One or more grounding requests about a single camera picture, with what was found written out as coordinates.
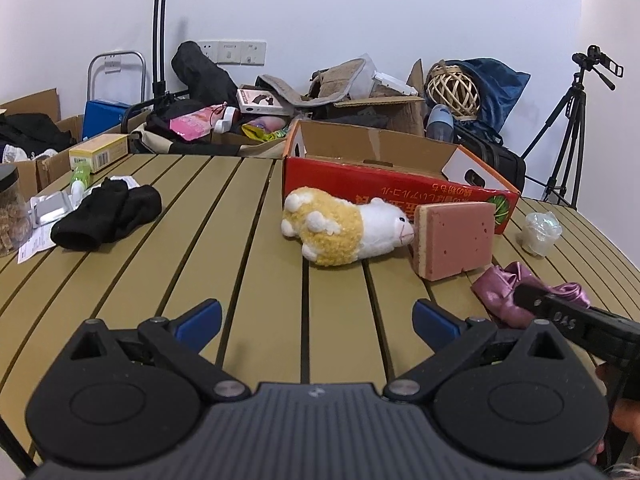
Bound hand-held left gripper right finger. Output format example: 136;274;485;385
382;299;573;403

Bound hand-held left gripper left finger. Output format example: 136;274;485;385
67;299;251;403

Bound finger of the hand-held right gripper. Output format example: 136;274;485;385
514;284;552;317

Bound pink satin pouch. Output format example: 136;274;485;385
471;261;592;330

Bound clear plastic cup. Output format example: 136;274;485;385
520;211;563;258

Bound pink cake shaped sponge block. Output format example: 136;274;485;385
412;201;496;282

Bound yellow white plush sheep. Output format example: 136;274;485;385
280;186;416;267

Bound person's right hand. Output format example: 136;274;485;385
595;362;640;433

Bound tan slatted folding table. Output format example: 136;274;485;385
0;152;640;463

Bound black suitcase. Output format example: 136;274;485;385
452;125;527;195

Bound black cloth gloves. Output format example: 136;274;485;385
50;178;163;251

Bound red cardboard box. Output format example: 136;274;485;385
281;119;522;236

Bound white paper slip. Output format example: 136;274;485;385
17;227;57;265

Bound small green white bottle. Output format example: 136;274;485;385
69;162;92;206

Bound silver blister pack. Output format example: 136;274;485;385
30;191;76;226

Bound black tripod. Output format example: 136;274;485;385
520;65;588;208

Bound blue water bottle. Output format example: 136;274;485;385
425;104;456;143

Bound cream yellow carton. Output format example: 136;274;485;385
68;133;130;173

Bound pink packet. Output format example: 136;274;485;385
170;107;221;142

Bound yellow green packet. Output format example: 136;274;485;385
242;122;291;142

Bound dark blue velvet bag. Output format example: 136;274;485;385
450;57;531;133

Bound clear jar with black lid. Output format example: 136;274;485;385
0;164;35;257

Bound open brown cardboard box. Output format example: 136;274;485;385
300;60;428;136

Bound woven wicker ball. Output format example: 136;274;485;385
426;60;482;122

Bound blue box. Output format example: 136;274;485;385
82;100;132;140

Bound white pink small box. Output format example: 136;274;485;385
236;87;290;115

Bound white plastic tray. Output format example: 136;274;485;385
372;71;418;97

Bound black fabric bag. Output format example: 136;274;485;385
171;41;241;106

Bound black clothes pile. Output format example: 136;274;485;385
0;112;76;153

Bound beige grey cloth bag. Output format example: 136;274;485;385
256;57;376;111

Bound black trolley handle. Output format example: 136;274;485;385
145;0;180;98

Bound white wall sockets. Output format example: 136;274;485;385
196;40;266;66

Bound silver folding metal frame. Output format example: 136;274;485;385
87;50;147;138

